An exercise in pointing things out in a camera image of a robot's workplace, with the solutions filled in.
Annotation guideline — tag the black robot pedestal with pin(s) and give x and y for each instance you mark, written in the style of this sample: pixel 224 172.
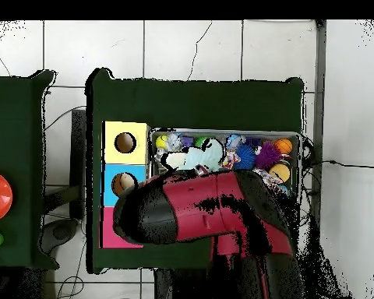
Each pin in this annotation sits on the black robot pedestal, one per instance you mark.
pixel 165 286

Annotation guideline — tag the purple spiky ball with eyes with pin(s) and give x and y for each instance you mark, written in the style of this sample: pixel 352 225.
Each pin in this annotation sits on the purple spiky ball with eyes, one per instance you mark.
pixel 268 155

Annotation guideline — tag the black stand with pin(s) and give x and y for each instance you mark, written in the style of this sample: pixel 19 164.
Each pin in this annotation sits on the black stand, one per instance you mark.
pixel 78 140

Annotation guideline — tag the crushed bottle with blue label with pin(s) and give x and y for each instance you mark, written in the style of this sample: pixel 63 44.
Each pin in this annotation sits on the crushed bottle with blue label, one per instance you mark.
pixel 235 140

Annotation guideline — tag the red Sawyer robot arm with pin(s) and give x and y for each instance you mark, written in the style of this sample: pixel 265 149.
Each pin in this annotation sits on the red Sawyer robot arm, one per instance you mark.
pixel 199 205

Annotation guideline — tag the mint waffle cloth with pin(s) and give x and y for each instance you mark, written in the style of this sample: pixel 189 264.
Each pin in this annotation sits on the mint waffle cloth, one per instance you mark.
pixel 205 154

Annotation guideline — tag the grey metal rail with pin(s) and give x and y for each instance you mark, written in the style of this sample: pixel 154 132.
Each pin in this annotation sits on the grey metal rail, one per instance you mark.
pixel 319 93

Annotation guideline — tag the dark green table cloth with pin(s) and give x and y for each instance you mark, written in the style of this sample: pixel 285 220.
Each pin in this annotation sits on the dark green table cloth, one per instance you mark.
pixel 25 93
pixel 190 102

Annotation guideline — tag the cream waffle cloth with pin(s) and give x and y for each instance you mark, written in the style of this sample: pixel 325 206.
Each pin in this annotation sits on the cream waffle cloth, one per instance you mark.
pixel 176 160

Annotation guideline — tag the small colourful crumpled paper ball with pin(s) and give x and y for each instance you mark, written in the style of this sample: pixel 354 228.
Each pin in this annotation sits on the small colourful crumpled paper ball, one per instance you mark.
pixel 230 160

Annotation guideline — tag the wooden box with three holes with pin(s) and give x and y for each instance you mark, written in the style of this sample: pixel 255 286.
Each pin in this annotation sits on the wooden box with three holes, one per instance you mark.
pixel 110 155

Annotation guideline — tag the blue spiky ball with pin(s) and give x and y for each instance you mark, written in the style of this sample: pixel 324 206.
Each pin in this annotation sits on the blue spiky ball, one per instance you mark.
pixel 245 155

